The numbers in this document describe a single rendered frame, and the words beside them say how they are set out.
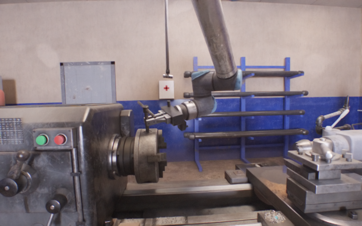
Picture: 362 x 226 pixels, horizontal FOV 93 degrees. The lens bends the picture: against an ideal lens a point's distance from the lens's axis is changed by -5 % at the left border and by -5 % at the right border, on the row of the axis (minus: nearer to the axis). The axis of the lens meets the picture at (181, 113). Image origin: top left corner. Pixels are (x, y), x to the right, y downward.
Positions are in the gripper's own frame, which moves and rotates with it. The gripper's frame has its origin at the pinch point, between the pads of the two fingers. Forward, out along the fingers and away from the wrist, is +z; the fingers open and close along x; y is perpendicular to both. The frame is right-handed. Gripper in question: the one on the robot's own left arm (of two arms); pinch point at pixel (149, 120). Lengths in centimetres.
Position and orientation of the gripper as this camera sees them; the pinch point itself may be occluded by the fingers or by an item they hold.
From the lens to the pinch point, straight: 80.7
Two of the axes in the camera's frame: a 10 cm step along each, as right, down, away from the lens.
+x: 4.8, 3.5, -8.1
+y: -0.4, -9.1, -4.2
